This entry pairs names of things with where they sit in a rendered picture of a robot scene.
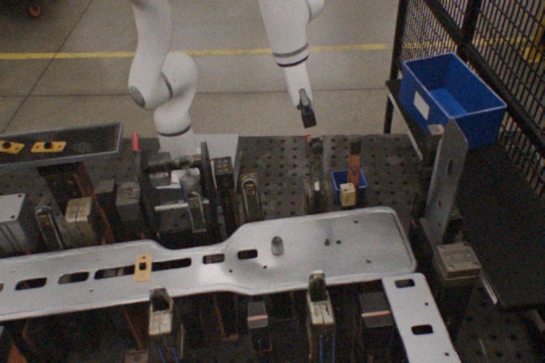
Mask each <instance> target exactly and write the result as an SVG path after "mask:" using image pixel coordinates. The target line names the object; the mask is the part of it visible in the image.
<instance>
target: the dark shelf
mask: <svg viewBox="0 0 545 363"><path fill-rule="evenodd" d="M385 88H386V91H387V93H388V95H389V97H390V99H391V101H392V103H393V106H394V108H395V110H396V111H397V114H398V116H399V117H400V119H401V123H402V125H404V127H405V129H406V132H407V134H408V135H409V137H410V140H411V142H412V144H413V145H414V148H415V150H416V152H417V154H418V157H419V159H420V160H421V159H422V155H423V149H424V145H425V137H426V134H425V133H424V132H423V129H422V127H421V126H419V125H418V123H417V122H416V121H415V120H414V118H413V117H412V116H411V114H410V113H409V111H408V110H407V109H406V107H405V106H404V104H403V103H402V102H401V100H399V99H400V92H401V79H389V80H386V82H385ZM454 204H456V206H457V209H458V211H459V212H460V214H461V217H462V220H461V226H460V228H459V232H458V235H459V237H460V238H461V241H462V243H465V242H467V243H469V244H470V247H471V249H473V251H474V253H475V256H476V258H477V260H478V262H479V264H480V266H482V269H481V272H479V273H480V274H481V276H480V277H481V279H482V281H483V283H484V285H485V288H486V290H487V291H488V292H489V294H490V296H491V300H492V302H493V304H495V306H496V308H497V309H498V312H499V313H502V314H504V313H510V312H517V311H524V310H537V309H542V310H543V308H545V207H544V206H543V205H542V204H541V203H540V201H539V199H538V198H537V196H536V195H535V193H534V192H533V191H532V189H531V188H530V186H529V185H528V183H527V182H525V180H524V179H523V176H522V175H521V174H520V172H519V171H518V169H516V167H515V166H514V164H513V162H512V161H511V159H510V158H509V156H508V155H506V153H505V152H504V150H503V148H502V147H501V146H500V144H499V143H498V140H497V139H496V138H495V142H494V143H493V144H492V145H487V146H483V147H475V148H471V149H468V152H467V156H466V162H465V165H464V166H463V170H462V173H461V179H460V182H459V186H458V189H457V195H456V199H455V203H454Z"/></svg>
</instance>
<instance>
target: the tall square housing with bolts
mask: <svg viewBox="0 0 545 363"><path fill-rule="evenodd" d="M35 214H36V211H35V209H33V208H32V205H31V203H30V202H29V200H28V198H27V195H26V194H25V193H21V194H8V195H7V196H0V245H1V247H2V248H3V250H4V251H5V252H4V253H5V254H11V256H12V257H17V256H24V255H31V254H43V253H44V252H47V249H48V248H47V245H46V244H45V240H44V238H43V236H42V232H41V229H40V227H39V224H38V222H37V220H36V217H35ZM46 281H47V278H39V279H33V280H25V282H26V283H27V285H28V287H29V288H30V289H31V288H42V287H44V286H45V285H46Z"/></svg>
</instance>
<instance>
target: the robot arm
mask: <svg viewBox="0 0 545 363"><path fill-rule="evenodd" d="M128 1H129V2H130V3H131V6H132V9H133V12H134V17H135V22H136V26H137V32H138V45H137V49H136V52H135V56H134V59H133V63H132V66H131V72H130V76H129V92H130V95H131V98H132V100H133V101H134V102H135V104H137V105H138V106H139V107H141V108H142V109H155V108H157V109H156V111H155V113H154V123H155V127H156V130H157V135H158V138H159V142H160V145H161V151H162V152H169V153H170V159H171V160H175V158H176V157H177V156H179V158H180V156H189V155H197V154H201V150H200V149H199V148H197V147H195V139H194V135H193V130H192V126H191V119H190V114H189V109H190V107H191V103H192V101H193V99H194V96H195V91H196V88H197V85H198V80H199V74H198V68H197V65H196V64H195V61H194V60H193V59H192V57H190V56H189V55H188V54H187V53H184V52H181V51H176V52H172V53H169V51H170V47H171V44H172V40H173V20H172V19H171V13H170V5H169V3H168V2H167V1H166V0H128ZM257 1H259V5H260V9H261V13H262V16H263V20H264V25H265V28H266V33H267V35H268V40H269V44H270V48H271V50H272V56H273V59H274V61H275V62H276V63H277V65H278V66H279V67H282V71H283V75H285V81H286V83H287V87H288V92H289V94H290V99H291V101H292V104H293V106H296V105H297V108H298V110H301V118H302V121H303V127H304V129H306V128H309V127H313V126H317V121H316V118H315V114H314V112H315V111H313V110H312V107H311V102H310V101H312V96H311V87H310V83H309V79H308V75H307V68H306V64H305V61H306V60H307V59H308V58H309V53H310V46H309V43H308V39H307V31H306V29H307V24H308V23H310V22H311V21H312V20H313V19H315V18H316V16H317V15H318V14H319V13H320V12H321V11H322V10H323V7H324V0H257ZM168 53H169V54H168Z"/></svg>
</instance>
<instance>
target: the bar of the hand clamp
mask: <svg viewBox="0 0 545 363"><path fill-rule="evenodd" d="M307 150H308V168H309V185H310V189H311V197H314V190H313V182H317V181H320V186H321V190H320V192H321V194H322V195H324V140H323V137H322V135H316V136H309V137H307Z"/></svg>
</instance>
